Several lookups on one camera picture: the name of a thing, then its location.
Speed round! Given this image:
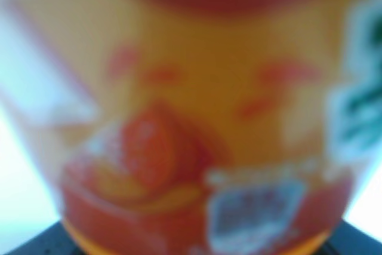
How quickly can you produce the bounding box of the orange soda plastic bottle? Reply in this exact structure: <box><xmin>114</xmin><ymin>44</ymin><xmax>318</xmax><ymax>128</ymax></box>
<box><xmin>1</xmin><ymin>0</ymin><xmax>381</xmax><ymax>254</ymax></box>

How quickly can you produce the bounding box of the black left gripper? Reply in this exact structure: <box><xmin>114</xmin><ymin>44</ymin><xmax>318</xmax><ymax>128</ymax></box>
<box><xmin>11</xmin><ymin>220</ymin><xmax>381</xmax><ymax>255</ymax></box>

